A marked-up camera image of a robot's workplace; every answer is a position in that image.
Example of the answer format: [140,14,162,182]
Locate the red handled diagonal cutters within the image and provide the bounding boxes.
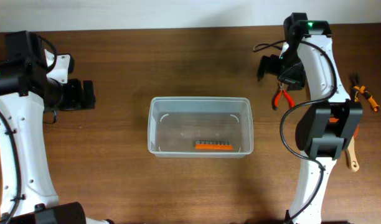
[271,82,296,111]

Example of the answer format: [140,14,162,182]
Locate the clear plastic storage container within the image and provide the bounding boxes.
[148,96,254,158]

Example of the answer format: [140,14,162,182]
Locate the orange socket bit holder strip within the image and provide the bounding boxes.
[195,140,233,151]

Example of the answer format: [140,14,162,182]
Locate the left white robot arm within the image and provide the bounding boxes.
[0,30,96,224]

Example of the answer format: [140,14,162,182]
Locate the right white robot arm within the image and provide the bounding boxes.
[253,12,362,223]

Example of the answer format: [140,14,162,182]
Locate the orange scraper with wooden handle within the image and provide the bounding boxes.
[346,126,360,172]

